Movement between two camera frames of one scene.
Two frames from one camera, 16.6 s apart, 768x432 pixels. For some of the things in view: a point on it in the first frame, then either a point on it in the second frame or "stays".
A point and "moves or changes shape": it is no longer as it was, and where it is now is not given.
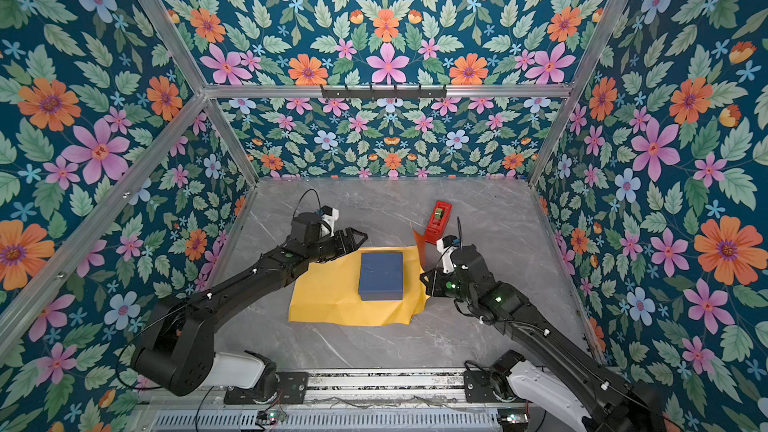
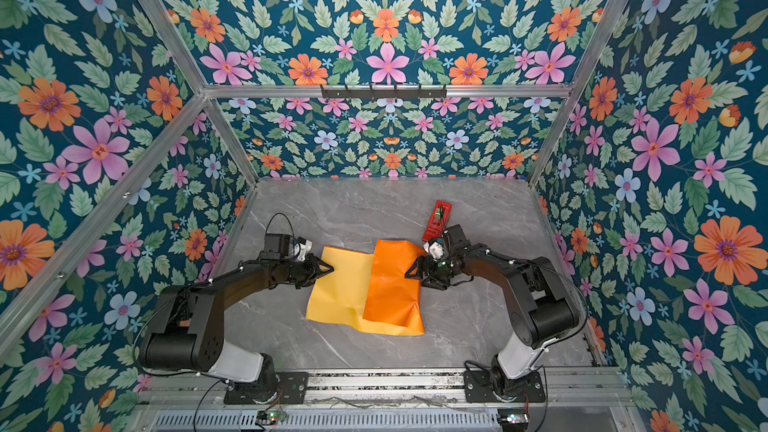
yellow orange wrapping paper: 327,292 moves or changes shape
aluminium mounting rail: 337,388 stays
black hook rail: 383,94 stays
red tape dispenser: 438,222 stays
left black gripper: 348,237 → 313,272
